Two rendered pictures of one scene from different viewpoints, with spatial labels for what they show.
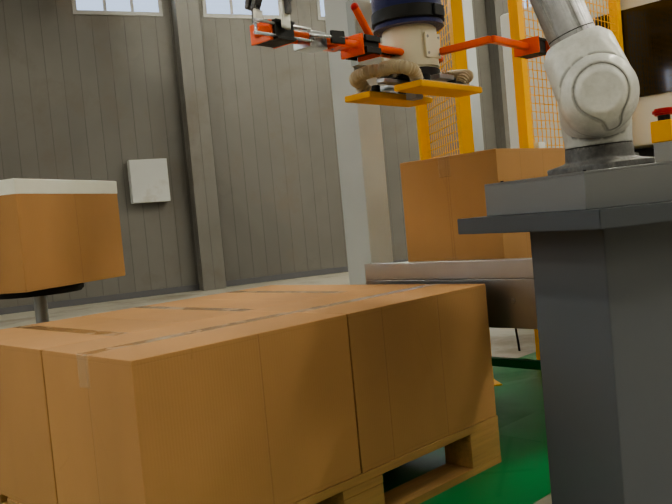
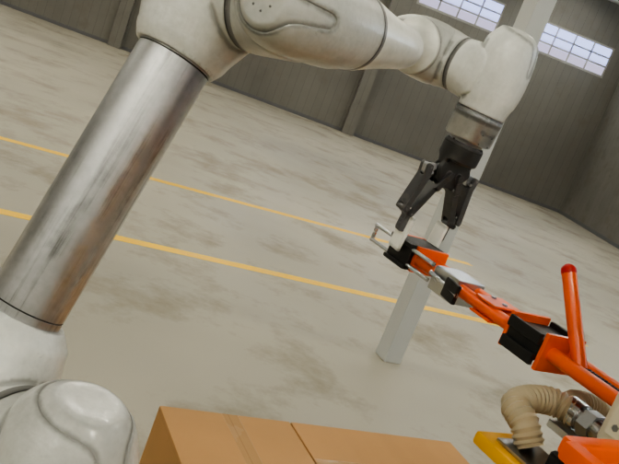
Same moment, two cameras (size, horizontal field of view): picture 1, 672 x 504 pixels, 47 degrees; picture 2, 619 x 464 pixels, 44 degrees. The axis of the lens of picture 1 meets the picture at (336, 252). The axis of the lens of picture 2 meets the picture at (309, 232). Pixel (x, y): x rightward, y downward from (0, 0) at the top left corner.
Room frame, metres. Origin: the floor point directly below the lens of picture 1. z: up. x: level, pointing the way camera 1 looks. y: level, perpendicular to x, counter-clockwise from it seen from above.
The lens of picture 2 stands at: (2.21, -1.31, 1.54)
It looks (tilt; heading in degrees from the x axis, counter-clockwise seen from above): 12 degrees down; 107
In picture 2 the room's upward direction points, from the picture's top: 21 degrees clockwise
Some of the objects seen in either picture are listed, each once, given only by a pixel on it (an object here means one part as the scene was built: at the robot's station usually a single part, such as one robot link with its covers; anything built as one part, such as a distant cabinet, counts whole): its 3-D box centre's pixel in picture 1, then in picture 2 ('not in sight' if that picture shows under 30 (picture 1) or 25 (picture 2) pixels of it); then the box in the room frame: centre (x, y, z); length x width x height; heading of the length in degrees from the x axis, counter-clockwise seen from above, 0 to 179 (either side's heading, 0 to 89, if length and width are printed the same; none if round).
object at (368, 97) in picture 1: (389, 94); not in sight; (2.51, -0.22, 1.16); 0.34 x 0.10 x 0.05; 139
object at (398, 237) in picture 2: (285, 14); (402, 231); (1.97, 0.07, 1.30); 0.03 x 0.01 x 0.07; 144
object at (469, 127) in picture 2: not in sight; (473, 128); (2.01, 0.10, 1.52); 0.09 x 0.09 x 0.06
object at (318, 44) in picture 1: (310, 41); (455, 286); (2.10, 0.02, 1.25); 0.07 x 0.07 x 0.04; 49
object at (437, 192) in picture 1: (503, 211); not in sight; (2.76, -0.60, 0.75); 0.60 x 0.40 x 0.40; 133
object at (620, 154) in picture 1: (605, 157); not in sight; (1.86, -0.66, 0.87); 0.22 x 0.18 x 0.06; 121
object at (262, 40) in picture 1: (272, 34); (417, 254); (2.00, 0.11, 1.26); 0.08 x 0.07 x 0.05; 139
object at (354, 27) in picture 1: (366, 35); not in sight; (3.69, -0.24, 1.62); 0.20 x 0.05 x 0.30; 135
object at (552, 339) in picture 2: (360, 47); (541, 342); (2.26, -0.12, 1.26); 0.10 x 0.08 x 0.06; 49
